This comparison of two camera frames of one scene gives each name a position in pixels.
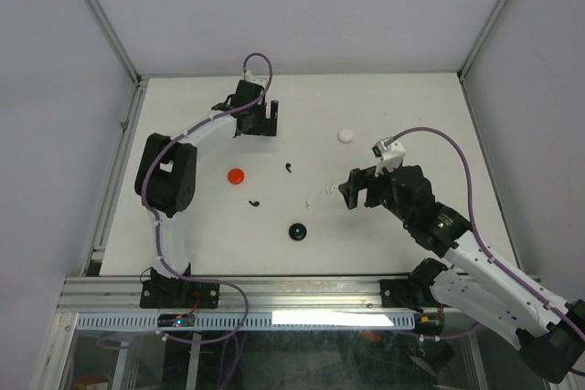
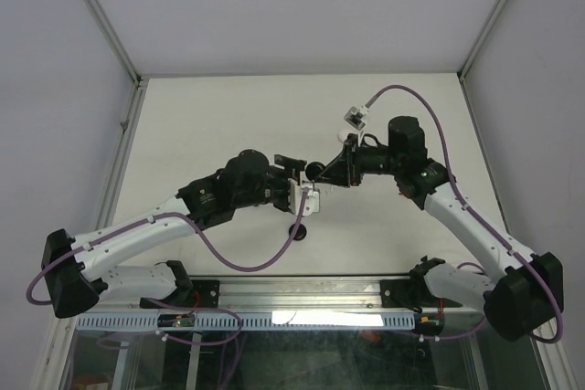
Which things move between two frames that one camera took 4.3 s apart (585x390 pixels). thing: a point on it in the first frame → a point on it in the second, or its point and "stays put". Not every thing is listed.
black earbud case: [297, 231] stays put
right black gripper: [358, 179] → [345, 170]
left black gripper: [267, 126] → [292, 170]
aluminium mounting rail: [122, 295] stays put
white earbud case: [345, 135] stays put
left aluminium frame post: [110, 32] stays put
